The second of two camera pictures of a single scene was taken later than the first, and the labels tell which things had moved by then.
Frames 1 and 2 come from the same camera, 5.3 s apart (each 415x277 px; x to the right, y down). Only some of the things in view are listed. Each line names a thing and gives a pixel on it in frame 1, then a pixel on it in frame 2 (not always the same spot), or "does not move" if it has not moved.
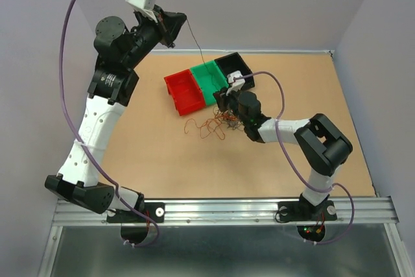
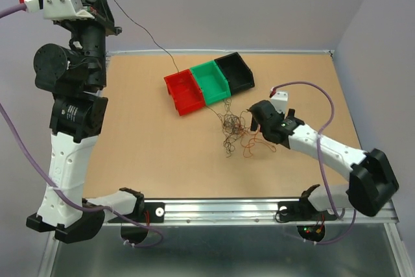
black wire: x=222 y=114 -> x=233 y=123
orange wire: x=221 y=119 -> x=248 y=139
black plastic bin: x=233 y=62 does not move
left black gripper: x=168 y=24 -> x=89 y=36
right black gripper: x=222 y=98 -> x=253 y=123
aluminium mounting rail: x=359 y=211 does not move
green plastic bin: x=211 y=79 does not move
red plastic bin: x=182 y=87 does not move
